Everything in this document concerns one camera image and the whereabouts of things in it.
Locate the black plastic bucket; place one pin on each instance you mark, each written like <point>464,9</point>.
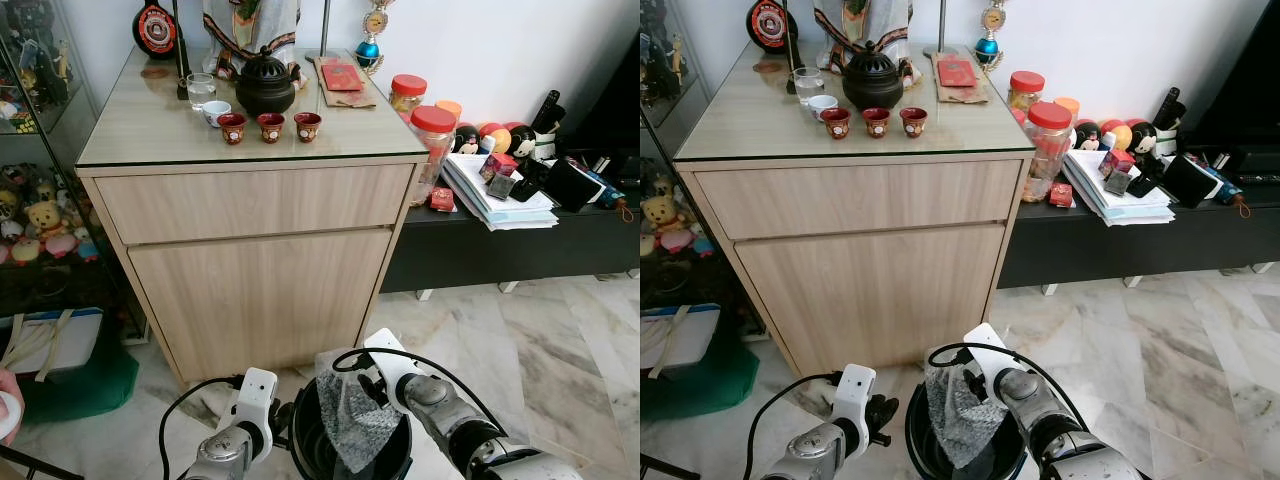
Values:
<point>918,445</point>
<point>305,445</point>

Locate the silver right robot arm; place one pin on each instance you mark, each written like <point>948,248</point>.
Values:
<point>1060,430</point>
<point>470,430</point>

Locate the person's pink hand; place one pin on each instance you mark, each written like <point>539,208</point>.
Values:
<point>8,410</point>

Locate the light wooden cabinet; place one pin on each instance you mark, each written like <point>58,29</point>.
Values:
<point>250,260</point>
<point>860,255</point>

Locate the black low console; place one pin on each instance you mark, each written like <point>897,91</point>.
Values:
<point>1140,250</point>
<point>500,255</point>

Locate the green bag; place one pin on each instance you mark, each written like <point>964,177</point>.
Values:
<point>90,390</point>
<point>700,385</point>

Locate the small red box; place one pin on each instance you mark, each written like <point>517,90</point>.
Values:
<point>1061,195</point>
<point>442,200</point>

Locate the stack of white papers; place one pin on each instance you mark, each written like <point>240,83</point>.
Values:
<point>1110,205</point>
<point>495,210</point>

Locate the tall red-lidded plastic jar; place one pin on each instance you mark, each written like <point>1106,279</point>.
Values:
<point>1049,148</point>
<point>435,150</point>

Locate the small red cup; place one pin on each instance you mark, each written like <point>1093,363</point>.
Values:
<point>876,122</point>
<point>836,123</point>
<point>232,128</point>
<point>271,127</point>
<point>307,127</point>
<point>914,122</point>

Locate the black wallet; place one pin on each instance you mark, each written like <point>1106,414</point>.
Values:
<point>572,186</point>
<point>1190,180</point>

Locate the small red-lidded jar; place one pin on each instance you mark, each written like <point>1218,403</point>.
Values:
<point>1026,90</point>
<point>408,95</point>

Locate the yellow teddy bear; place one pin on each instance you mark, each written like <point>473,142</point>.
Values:
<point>45,218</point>
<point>662,212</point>

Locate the red packet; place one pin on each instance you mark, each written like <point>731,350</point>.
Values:
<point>342,76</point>
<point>957,72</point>

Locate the small white cup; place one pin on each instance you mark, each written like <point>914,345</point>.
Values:
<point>217,114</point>
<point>823,107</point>

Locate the black incense burner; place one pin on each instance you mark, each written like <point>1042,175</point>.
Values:
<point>873,83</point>
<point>266,88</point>

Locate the black remote control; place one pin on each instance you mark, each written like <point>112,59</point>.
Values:
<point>546,110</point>
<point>1166,106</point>

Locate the clear drinking glass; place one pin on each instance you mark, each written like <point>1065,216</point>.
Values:
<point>807,82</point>
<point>200,90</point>

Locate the gold trophy with blue ball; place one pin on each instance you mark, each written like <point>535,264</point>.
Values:
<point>372,45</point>
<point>990,40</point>

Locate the glass display cabinet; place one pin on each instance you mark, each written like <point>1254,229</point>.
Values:
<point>665,140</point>
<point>40,150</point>

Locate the thin metal pole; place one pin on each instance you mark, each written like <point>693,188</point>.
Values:
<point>326,25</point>
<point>941,22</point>

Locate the black television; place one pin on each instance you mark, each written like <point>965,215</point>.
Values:
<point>1240,70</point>
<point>610,100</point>

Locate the robed deity statue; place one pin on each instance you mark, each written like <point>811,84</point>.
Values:
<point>250,25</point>
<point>860,22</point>

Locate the round black red plaque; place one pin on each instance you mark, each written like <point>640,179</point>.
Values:
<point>156,30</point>
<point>770,25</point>

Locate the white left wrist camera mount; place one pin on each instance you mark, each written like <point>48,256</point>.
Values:
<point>256,400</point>
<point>855,398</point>

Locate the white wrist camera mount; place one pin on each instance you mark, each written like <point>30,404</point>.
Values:
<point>855,398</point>
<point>990,345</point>
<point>256,400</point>
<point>392,358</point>

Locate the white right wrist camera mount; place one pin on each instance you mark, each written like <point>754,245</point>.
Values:
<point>392,358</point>
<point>990,345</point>

